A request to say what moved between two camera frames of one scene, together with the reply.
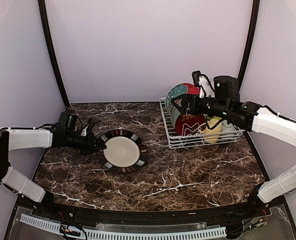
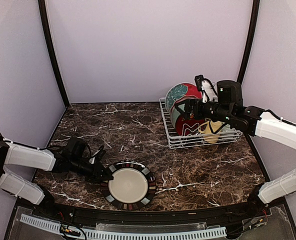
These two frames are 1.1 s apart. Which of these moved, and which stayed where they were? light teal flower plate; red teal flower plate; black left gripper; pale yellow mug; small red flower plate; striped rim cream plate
Moved: black left gripper; striped rim cream plate
Stayed: small red flower plate; red teal flower plate; light teal flower plate; pale yellow mug
